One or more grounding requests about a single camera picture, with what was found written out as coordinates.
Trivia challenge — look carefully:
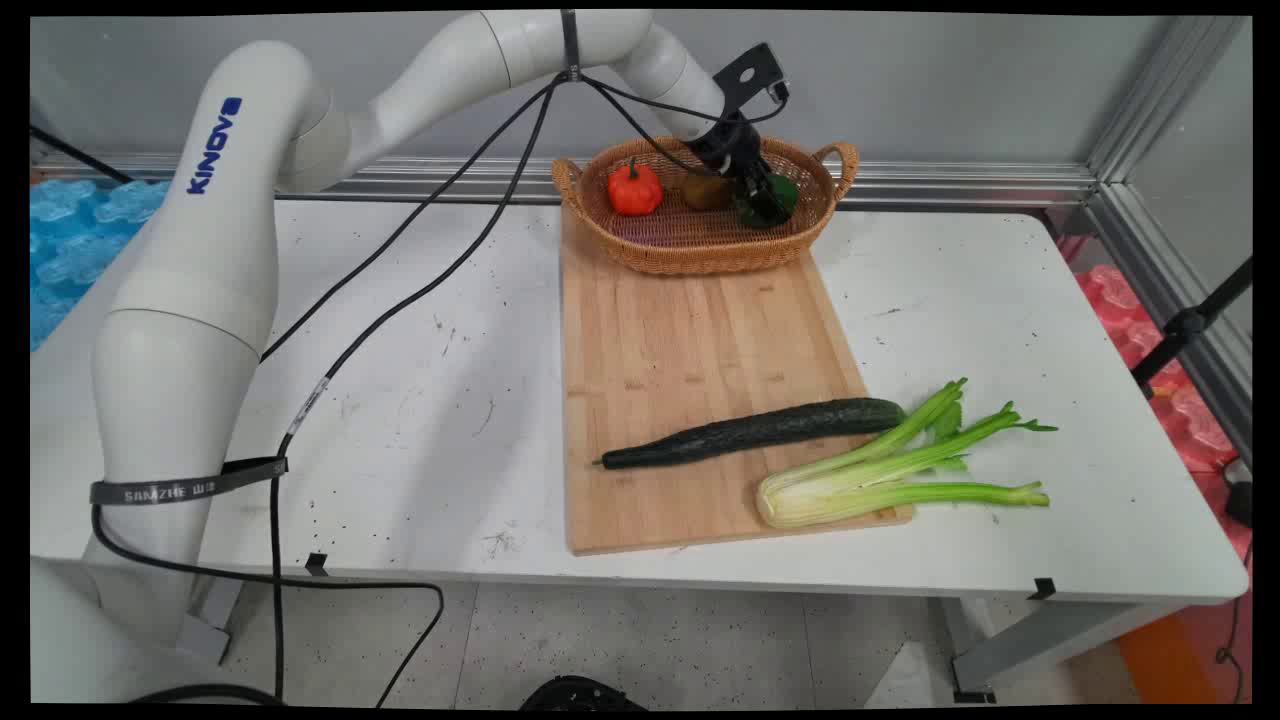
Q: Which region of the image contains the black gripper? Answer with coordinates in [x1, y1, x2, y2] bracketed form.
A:
[688, 115, 793, 229]

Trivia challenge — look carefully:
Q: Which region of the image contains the dark green cucumber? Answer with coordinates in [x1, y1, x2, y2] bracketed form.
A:
[592, 397, 908, 471]

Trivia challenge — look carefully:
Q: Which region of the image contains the green toy pepper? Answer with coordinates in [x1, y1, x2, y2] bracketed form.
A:
[733, 172, 800, 228]

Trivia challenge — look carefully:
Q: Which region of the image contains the woven wicker basket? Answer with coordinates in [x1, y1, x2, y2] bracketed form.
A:
[551, 135, 860, 277]

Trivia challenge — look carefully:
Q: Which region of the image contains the red toy pepper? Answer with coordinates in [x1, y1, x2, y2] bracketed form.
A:
[607, 157, 665, 217]

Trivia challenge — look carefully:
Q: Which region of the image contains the wooden cutting board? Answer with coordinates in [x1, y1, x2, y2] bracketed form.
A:
[560, 205, 916, 557]

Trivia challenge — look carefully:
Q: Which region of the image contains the green celery bunch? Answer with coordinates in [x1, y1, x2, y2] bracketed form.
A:
[755, 377, 1059, 530]

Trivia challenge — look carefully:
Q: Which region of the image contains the black tripod pole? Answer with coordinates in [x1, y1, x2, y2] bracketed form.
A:
[1130, 258, 1253, 399]

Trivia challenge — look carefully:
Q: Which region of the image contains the red foam mat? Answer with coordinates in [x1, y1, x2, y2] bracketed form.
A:
[1058, 232, 1253, 561]

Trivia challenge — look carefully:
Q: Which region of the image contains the grey table leg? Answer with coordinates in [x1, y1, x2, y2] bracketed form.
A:
[180, 575, 246, 666]
[940, 597, 1191, 704]

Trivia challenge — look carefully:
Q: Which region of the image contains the black round floor object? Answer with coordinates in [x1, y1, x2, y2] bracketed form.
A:
[520, 675, 651, 713]

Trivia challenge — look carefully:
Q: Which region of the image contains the orange floor mat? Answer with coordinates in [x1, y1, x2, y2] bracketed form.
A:
[1115, 575, 1251, 704]

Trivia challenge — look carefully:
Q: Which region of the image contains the blue foam mat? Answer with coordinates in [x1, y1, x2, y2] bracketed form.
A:
[30, 178, 171, 351]

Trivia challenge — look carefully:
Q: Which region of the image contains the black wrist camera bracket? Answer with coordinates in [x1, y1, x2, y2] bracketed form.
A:
[712, 42, 791, 126]

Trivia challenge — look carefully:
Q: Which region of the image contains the horizontal aluminium frame rail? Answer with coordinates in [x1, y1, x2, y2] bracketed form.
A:
[30, 150, 1101, 211]

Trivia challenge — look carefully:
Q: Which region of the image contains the thin black cable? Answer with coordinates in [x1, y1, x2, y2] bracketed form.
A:
[258, 70, 791, 363]

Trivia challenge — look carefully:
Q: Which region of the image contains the side aluminium frame rail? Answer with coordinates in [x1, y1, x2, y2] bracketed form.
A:
[1085, 183, 1253, 463]

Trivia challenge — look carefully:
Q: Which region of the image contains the upright aluminium frame post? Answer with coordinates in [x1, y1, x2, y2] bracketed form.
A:
[1085, 15, 1253, 186]

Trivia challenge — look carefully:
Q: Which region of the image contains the black floor cable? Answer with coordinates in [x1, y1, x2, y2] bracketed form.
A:
[90, 503, 446, 707]

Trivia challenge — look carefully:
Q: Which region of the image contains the black cable with white label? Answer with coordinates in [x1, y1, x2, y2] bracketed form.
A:
[268, 70, 701, 704]

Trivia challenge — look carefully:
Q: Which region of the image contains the grey velcro strap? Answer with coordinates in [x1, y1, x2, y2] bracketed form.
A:
[90, 457, 289, 507]

